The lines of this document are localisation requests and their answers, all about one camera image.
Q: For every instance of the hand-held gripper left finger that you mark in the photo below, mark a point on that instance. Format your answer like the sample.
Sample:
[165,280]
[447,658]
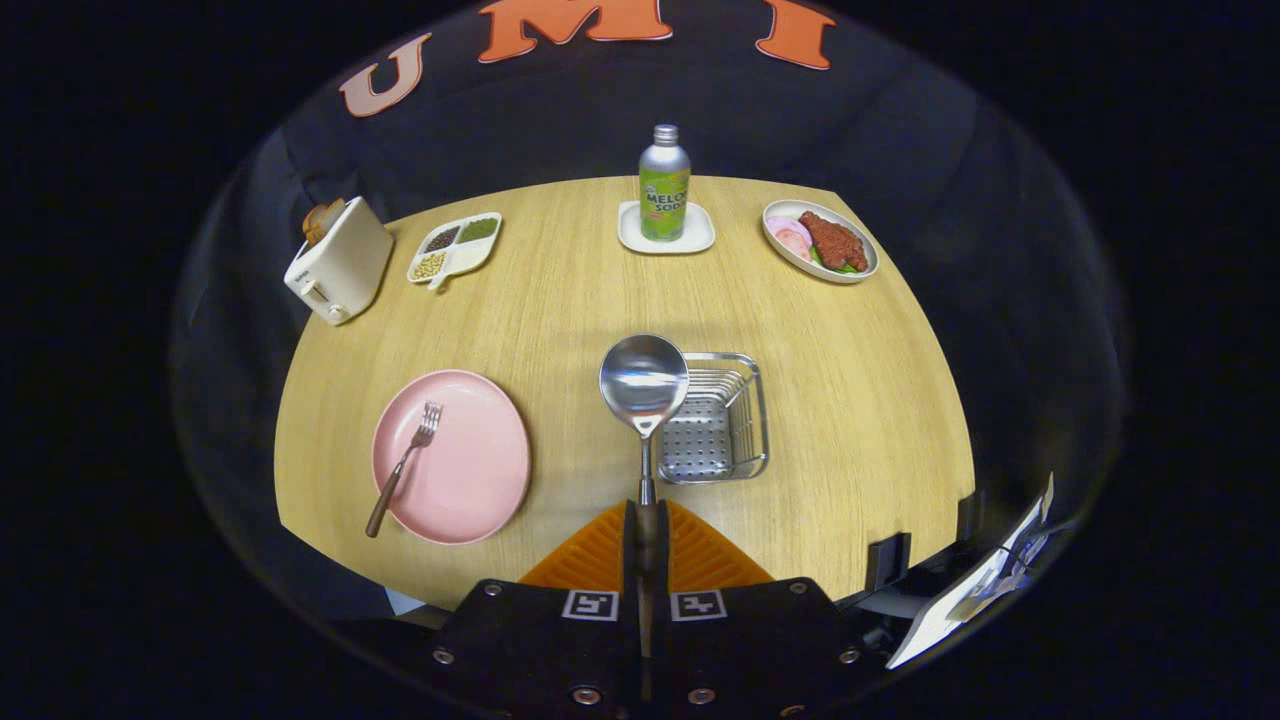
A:
[630,560]

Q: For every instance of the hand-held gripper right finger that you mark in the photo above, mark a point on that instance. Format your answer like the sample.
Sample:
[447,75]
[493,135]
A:
[664,560]

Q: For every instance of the pink round plate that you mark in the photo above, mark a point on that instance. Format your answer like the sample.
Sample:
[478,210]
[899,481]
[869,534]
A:
[470,470]

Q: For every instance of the white oval plate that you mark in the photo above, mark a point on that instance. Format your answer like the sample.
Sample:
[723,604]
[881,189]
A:
[795,265]

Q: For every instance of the white square coaster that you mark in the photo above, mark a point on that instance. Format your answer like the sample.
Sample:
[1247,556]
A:
[700,236]

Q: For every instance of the white divided dish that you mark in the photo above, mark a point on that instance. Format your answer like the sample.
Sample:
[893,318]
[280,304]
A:
[465,258]

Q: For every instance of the green lettuce leaf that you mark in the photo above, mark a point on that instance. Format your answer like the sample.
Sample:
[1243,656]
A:
[845,267]

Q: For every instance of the pale pink ham slice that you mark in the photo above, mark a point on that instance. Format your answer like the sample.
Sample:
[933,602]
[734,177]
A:
[785,225]

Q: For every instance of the pile of yellow beans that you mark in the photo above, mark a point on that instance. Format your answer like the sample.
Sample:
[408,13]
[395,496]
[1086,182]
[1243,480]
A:
[429,265]

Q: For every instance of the brown fried meat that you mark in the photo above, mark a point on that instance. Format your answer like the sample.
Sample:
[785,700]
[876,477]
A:
[832,242]

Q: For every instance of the pile of green beans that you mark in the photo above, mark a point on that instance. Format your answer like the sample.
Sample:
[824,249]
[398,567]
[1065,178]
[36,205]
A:
[479,229]

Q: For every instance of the green label metal bottle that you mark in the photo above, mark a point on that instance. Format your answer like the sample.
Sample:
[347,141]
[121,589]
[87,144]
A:
[664,190]

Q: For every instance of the pile of red beans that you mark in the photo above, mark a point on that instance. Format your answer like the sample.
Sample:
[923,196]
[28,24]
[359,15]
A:
[442,239]

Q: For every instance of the white toaster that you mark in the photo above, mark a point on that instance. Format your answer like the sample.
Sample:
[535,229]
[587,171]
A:
[345,265]

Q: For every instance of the black backdrop cloth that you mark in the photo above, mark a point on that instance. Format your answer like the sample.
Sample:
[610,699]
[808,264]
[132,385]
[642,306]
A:
[800,130]

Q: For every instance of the toasted bread slice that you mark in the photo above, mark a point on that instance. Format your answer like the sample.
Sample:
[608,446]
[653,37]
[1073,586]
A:
[334,212]
[315,228]

